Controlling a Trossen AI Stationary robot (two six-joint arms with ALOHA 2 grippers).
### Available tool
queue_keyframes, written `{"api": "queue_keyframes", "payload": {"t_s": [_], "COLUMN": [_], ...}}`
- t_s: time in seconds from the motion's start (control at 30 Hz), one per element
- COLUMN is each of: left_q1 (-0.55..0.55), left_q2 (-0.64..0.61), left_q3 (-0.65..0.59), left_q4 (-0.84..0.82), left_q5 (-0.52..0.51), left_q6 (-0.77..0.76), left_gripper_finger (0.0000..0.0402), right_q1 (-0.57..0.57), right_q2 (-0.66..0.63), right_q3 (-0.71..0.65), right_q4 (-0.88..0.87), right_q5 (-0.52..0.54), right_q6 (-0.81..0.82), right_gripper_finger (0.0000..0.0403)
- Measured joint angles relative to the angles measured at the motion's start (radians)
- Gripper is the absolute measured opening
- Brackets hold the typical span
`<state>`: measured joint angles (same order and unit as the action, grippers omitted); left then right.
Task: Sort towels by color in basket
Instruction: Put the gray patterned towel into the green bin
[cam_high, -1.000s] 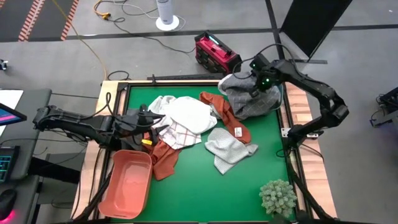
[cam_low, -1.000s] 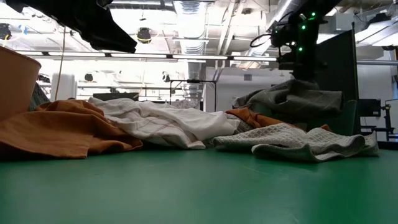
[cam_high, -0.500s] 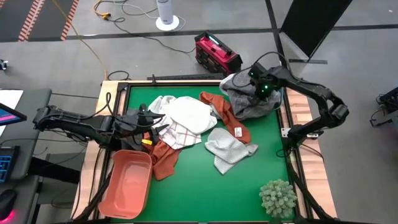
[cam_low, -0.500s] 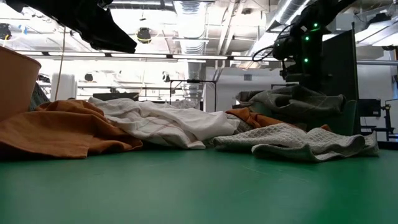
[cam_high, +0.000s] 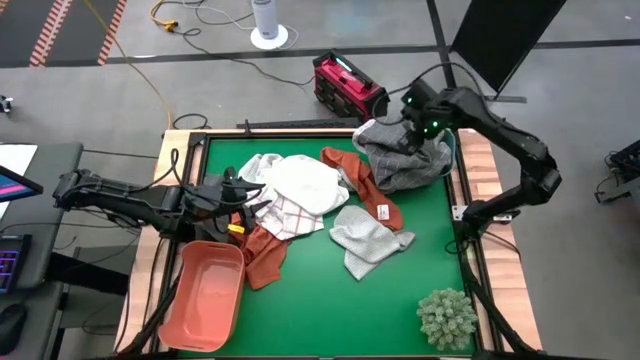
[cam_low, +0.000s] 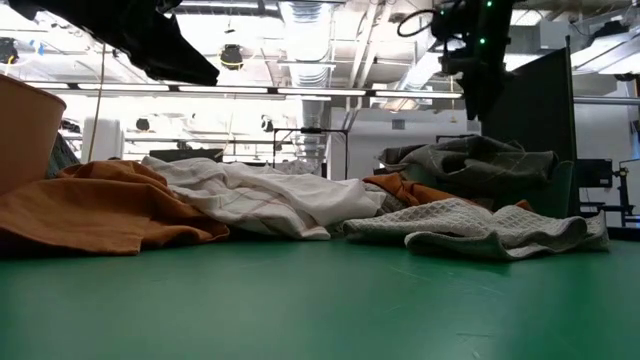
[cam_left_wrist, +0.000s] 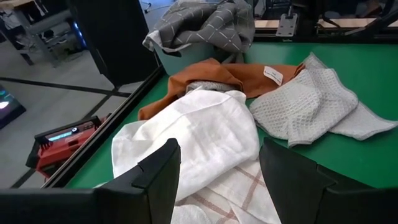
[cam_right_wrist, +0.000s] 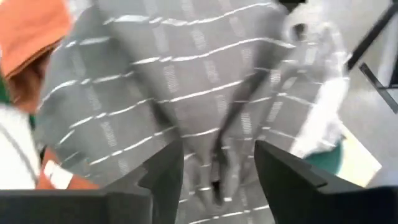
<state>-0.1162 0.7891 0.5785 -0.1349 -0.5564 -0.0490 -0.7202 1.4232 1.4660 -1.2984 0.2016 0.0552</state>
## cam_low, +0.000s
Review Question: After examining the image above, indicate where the yellow cable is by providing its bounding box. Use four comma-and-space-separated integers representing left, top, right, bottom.
87, 42, 107, 162

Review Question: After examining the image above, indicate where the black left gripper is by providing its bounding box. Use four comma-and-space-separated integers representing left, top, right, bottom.
9, 0, 220, 86

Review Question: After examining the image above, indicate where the black tripod stand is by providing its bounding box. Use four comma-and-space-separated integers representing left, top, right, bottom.
613, 158, 640, 227

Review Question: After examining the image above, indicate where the orange towel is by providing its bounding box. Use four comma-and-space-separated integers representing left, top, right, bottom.
362, 172, 535, 212
0, 159, 231, 257

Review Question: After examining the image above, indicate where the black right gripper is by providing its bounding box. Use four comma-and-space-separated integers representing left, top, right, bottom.
439, 49, 514, 121

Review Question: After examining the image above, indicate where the black computer monitor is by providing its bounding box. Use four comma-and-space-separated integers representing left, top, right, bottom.
148, 148, 225, 164

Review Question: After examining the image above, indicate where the white red-striped towel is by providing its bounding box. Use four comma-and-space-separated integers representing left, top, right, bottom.
141, 155, 387, 242

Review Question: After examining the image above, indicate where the small black monitor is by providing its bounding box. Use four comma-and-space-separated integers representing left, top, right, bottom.
575, 158, 614, 189

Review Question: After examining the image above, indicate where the black divider panel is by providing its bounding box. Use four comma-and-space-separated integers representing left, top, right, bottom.
478, 34, 580, 164

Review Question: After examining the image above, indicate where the ceiling light strip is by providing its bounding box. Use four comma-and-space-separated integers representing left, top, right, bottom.
24, 81, 465, 100

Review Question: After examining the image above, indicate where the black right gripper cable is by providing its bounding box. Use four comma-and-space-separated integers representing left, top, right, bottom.
397, 7, 437, 39

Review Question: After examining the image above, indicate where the light grey waffle towel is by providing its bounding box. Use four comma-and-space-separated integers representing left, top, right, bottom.
342, 197, 611, 262

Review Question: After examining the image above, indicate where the green plastic basket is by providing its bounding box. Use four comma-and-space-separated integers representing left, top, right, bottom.
399, 159, 576, 220

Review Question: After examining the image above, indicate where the black ceiling dome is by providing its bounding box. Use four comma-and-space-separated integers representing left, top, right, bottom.
219, 43, 245, 71

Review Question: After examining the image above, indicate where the grey checked towel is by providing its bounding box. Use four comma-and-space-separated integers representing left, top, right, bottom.
377, 134, 560, 200

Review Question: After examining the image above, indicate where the silver ceiling air duct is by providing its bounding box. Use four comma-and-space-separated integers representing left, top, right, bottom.
278, 0, 342, 179

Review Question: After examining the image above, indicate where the orange plastic basket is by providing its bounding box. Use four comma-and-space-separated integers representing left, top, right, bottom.
0, 73, 68, 197

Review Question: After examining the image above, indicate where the white tower fan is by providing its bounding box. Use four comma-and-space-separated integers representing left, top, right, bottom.
82, 117, 125, 162

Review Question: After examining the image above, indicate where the black frame stand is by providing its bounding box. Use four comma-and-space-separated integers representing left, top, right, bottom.
271, 126, 350, 181

